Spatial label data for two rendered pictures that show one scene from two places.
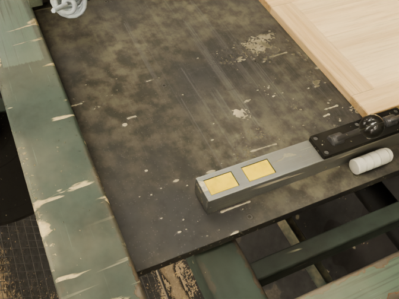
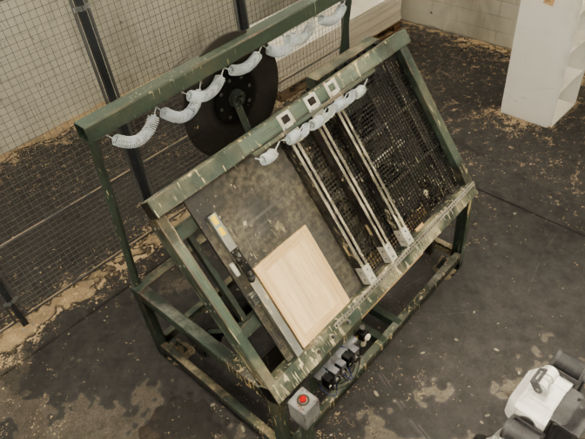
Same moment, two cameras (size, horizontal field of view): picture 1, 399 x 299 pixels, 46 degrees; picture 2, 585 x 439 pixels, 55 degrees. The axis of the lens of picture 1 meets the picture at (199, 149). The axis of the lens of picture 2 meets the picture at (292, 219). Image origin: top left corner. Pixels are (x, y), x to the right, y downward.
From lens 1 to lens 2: 2.21 m
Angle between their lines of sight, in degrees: 5
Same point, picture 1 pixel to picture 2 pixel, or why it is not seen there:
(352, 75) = (270, 262)
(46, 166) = (207, 168)
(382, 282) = (194, 268)
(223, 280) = (185, 226)
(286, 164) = (225, 239)
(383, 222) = (216, 277)
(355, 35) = (292, 265)
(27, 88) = (231, 153)
